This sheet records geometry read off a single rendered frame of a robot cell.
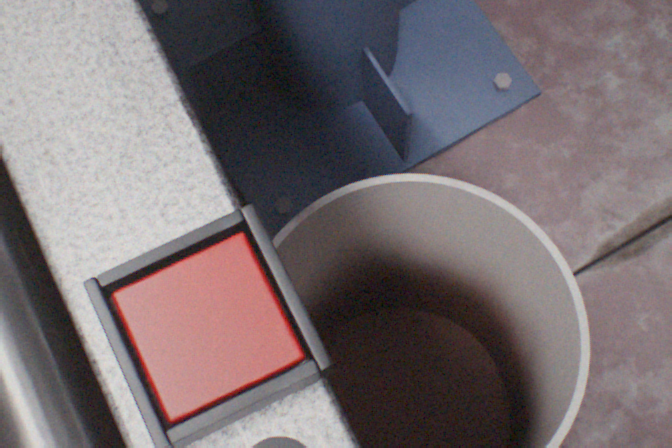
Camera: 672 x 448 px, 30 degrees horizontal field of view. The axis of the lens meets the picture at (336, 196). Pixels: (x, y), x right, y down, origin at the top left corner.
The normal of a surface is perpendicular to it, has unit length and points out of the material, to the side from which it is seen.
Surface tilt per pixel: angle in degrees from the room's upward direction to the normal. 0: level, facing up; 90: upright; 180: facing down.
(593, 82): 0
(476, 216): 87
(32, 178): 0
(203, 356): 0
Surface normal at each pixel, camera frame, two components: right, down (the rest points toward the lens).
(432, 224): -0.16, 0.91
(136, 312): -0.02, -0.34
